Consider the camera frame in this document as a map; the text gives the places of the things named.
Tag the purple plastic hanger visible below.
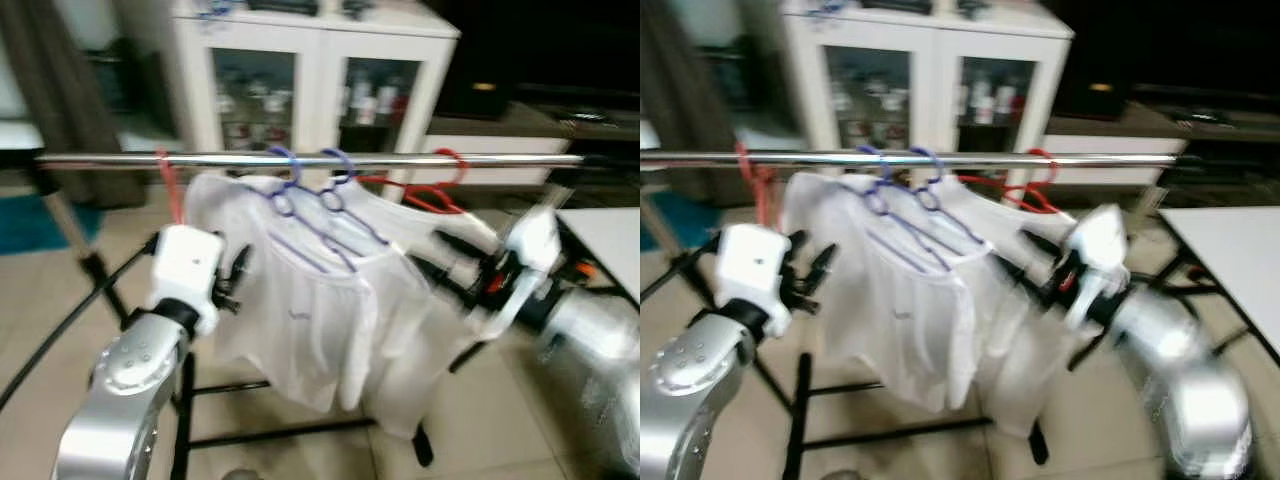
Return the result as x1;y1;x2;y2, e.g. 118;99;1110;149
318;148;393;269
908;146;986;266
855;145;937;273
262;146;343;273

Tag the blue rug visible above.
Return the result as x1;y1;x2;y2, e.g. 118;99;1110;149
650;190;723;251
0;193;103;256

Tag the red plastic hanger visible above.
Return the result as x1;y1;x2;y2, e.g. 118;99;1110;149
153;147;187;227
735;142;777;229
355;148;471;217
955;148;1063;216

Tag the white glass door cabinet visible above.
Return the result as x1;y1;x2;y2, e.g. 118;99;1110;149
168;0;463;161
780;0;1073;159

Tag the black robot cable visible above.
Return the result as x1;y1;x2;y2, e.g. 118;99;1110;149
0;232;161;413
640;235;723;303

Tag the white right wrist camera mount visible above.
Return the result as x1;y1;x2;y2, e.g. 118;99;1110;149
475;205;563;341
1060;203;1133;331

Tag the black clothes rack frame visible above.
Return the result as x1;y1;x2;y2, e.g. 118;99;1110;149
640;150;1201;480
25;150;621;480

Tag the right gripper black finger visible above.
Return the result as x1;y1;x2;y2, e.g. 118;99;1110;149
1018;230;1067;261
408;255;491;301
990;255;1061;301
435;230;501;265

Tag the shiny metal clothes rail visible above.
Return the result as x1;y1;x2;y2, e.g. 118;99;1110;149
640;150;1179;168
35;152;586;169

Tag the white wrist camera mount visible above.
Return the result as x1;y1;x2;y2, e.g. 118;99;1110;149
148;225;227;337
475;205;563;341
1060;203;1133;331
715;223;796;338

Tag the black television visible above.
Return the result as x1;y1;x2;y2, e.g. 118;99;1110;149
430;0;641;113
1045;0;1280;113

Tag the low white sideboard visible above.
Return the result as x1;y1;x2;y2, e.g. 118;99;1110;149
1035;100;1280;191
415;100;641;191

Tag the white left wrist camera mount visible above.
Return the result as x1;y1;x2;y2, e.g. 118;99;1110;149
148;225;227;337
715;223;796;338

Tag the grey table with black frame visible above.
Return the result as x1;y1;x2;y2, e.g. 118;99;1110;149
553;206;641;311
1155;206;1280;366

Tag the white shirt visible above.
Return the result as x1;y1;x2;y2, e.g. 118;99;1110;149
185;170;401;413
940;185;1086;441
340;185;506;441
780;172;991;411

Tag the grey curtain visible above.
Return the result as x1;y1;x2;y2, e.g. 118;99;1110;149
640;0;763;207
0;0;151;209

